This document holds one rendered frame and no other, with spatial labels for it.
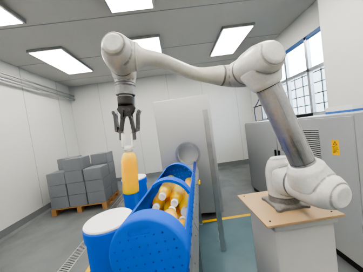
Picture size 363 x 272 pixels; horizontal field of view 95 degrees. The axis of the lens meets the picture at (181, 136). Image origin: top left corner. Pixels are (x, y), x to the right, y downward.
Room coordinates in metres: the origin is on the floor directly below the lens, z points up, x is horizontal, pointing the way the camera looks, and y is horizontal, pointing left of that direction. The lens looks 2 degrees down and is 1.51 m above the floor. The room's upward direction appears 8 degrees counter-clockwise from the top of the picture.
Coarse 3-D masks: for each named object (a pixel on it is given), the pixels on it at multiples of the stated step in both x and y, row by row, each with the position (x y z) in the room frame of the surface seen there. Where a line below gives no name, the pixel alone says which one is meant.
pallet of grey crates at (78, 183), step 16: (64, 160) 3.59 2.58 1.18; (80, 160) 3.61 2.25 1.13; (96, 160) 4.01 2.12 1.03; (112, 160) 4.32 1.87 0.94; (48, 176) 3.58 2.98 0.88; (64, 176) 3.60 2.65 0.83; (80, 176) 3.59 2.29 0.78; (96, 176) 3.60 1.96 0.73; (112, 176) 4.17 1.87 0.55; (64, 192) 3.58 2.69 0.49; (80, 192) 3.60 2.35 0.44; (96, 192) 3.61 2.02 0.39; (112, 192) 4.02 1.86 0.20; (64, 208) 3.58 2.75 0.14; (80, 208) 3.59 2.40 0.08
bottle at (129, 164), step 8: (128, 152) 0.75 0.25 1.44; (128, 160) 0.73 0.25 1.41; (136, 160) 0.76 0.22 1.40; (128, 168) 0.73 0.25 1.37; (136, 168) 0.76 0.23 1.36; (128, 176) 0.73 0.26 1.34; (136, 176) 0.75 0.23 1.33; (128, 184) 0.73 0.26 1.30; (136, 184) 0.75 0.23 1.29; (128, 192) 0.73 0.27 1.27; (136, 192) 0.74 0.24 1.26
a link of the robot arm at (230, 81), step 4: (232, 64) 0.80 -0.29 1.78; (228, 68) 0.82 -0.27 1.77; (232, 68) 0.79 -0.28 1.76; (228, 72) 0.81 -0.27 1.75; (232, 72) 0.79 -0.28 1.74; (228, 76) 0.82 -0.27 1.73; (232, 76) 0.80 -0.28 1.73; (228, 80) 0.83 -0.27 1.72; (232, 80) 0.81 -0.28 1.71; (236, 80) 0.79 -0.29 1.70; (224, 84) 0.85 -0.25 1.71; (228, 84) 0.84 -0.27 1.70; (232, 84) 0.83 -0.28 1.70; (236, 84) 0.82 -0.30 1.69; (240, 84) 0.80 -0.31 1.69; (244, 84) 0.79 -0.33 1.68
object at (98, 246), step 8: (112, 232) 0.86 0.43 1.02; (88, 240) 0.86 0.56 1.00; (96, 240) 0.84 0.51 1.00; (104, 240) 0.85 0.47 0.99; (88, 248) 0.86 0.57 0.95; (96, 248) 0.84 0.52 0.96; (104, 248) 0.84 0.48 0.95; (88, 256) 0.87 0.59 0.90; (96, 256) 0.84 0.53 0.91; (104, 256) 0.84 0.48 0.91; (96, 264) 0.85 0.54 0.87; (104, 264) 0.84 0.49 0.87
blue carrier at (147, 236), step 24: (168, 168) 1.41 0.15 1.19; (192, 192) 1.01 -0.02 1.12; (144, 216) 0.56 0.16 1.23; (168, 216) 0.58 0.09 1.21; (192, 216) 0.81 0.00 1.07; (120, 240) 0.56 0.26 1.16; (144, 240) 0.55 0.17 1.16; (168, 240) 0.54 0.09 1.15; (120, 264) 0.56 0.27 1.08; (144, 264) 0.55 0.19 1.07; (168, 264) 0.54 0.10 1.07
